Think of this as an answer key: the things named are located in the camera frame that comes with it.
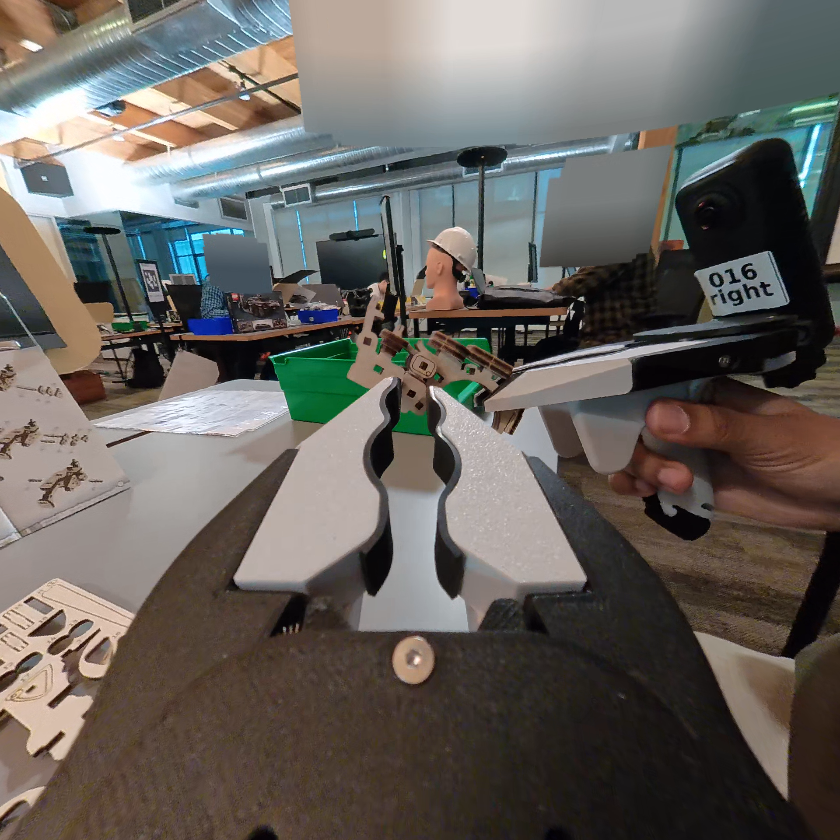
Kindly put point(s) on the illustrated instruction sheet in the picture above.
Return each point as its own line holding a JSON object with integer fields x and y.
{"x": 59, "y": 446}

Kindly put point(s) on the thin black monitor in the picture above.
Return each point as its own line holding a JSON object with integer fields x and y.
{"x": 390, "y": 256}

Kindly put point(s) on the green plastic bin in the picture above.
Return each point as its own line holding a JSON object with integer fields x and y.
{"x": 315, "y": 387}

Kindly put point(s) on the silver air duct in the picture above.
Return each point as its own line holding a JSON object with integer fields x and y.
{"x": 262, "y": 148}
{"x": 131, "y": 52}

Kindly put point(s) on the black and white marker sign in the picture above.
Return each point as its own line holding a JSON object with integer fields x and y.
{"x": 149, "y": 281}

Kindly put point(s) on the wooden table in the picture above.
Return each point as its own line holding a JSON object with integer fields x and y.
{"x": 262, "y": 336}
{"x": 485, "y": 313}

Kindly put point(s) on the printed vehicle box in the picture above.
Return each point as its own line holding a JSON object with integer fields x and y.
{"x": 257, "y": 312}

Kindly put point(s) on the blue plastic bin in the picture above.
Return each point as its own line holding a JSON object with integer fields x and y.
{"x": 318, "y": 316}
{"x": 210, "y": 325}

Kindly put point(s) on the wooden puzzle sheet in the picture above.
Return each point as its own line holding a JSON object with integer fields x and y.
{"x": 39, "y": 630}

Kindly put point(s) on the black wall speaker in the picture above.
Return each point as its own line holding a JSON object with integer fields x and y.
{"x": 47, "y": 178}

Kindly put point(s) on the black office chair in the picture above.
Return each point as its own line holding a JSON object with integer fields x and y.
{"x": 679, "y": 289}

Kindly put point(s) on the black floor lamp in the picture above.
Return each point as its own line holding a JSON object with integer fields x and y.
{"x": 482, "y": 197}
{"x": 113, "y": 262}

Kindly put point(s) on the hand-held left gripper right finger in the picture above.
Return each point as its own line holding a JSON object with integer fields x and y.
{"x": 505, "y": 518}

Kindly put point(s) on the person's right hand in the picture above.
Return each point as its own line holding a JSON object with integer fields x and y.
{"x": 761, "y": 459}

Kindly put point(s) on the white patterned sheet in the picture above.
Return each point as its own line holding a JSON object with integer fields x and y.
{"x": 190, "y": 410}

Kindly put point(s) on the white desk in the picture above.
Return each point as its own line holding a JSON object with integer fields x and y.
{"x": 197, "y": 472}

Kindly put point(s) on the wooden puzzle model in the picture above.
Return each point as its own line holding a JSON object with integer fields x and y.
{"x": 420, "y": 367}

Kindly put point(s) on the tan cardboard panel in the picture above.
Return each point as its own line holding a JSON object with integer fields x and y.
{"x": 46, "y": 262}

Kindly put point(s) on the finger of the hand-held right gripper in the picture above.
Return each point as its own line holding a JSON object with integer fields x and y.
{"x": 564, "y": 384}

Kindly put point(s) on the white hard hat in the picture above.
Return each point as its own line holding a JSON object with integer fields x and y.
{"x": 456, "y": 244}

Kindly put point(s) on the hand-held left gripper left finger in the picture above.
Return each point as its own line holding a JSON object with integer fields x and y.
{"x": 315, "y": 499}

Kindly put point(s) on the black bag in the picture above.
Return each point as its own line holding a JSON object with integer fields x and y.
{"x": 518, "y": 298}

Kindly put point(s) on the mannequin head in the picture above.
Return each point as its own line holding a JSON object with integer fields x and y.
{"x": 443, "y": 285}

